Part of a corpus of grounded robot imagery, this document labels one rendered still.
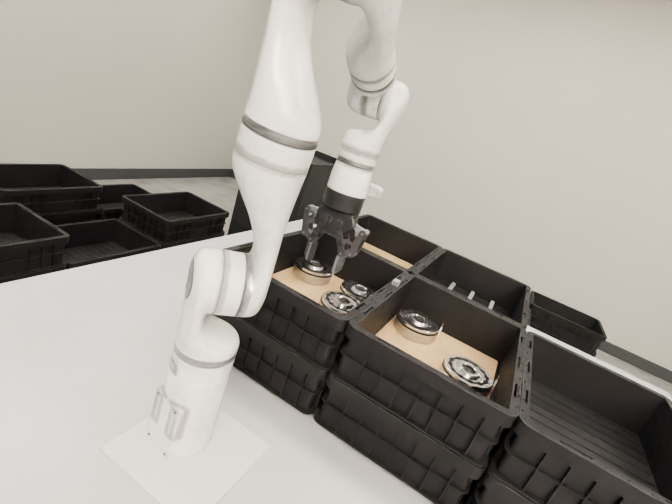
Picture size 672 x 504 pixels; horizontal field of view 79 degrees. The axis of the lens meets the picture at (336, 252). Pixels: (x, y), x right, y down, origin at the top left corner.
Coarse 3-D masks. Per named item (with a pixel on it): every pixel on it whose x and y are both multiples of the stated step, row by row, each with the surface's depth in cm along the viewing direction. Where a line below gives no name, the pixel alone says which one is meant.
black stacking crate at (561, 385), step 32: (544, 352) 93; (544, 384) 94; (576, 384) 91; (608, 384) 88; (544, 416) 82; (576, 416) 86; (608, 416) 90; (640, 416) 87; (512, 448) 63; (608, 448) 79; (640, 448) 83; (512, 480) 63; (544, 480) 61; (576, 480) 59; (640, 480) 73
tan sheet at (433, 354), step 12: (384, 336) 91; (396, 336) 93; (444, 336) 101; (408, 348) 90; (420, 348) 91; (432, 348) 93; (444, 348) 95; (456, 348) 97; (468, 348) 99; (432, 360) 88; (480, 360) 95; (492, 360) 97; (492, 372) 92; (492, 384) 87
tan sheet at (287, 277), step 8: (280, 272) 104; (288, 272) 106; (280, 280) 100; (288, 280) 102; (296, 280) 103; (336, 280) 111; (296, 288) 99; (304, 288) 100; (312, 288) 102; (320, 288) 103; (328, 288) 105; (336, 288) 106; (312, 296) 98; (320, 296) 99
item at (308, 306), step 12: (276, 288) 76; (288, 288) 75; (384, 288) 90; (288, 300) 75; (300, 300) 74; (312, 300) 74; (372, 300) 82; (312, 312) 73; (324, 312) 72; (348, 312) 74; (324, 324) 72; (336, 324) 71
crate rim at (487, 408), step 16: (400, 288) 93; (352, 320) 72; (352, 336) 70; (368, 336) 69; (384, 352) 68; (400, 352) 67; (400, 368) 67; (416, 368) 66; (432, 368) 66; (432, 384) 65; (448, 384) 64; (512, 384) 70; (464, 400) 63; (480, 400) 62; (512, 400) 65; (496, 416) 61; (512, 416) 61
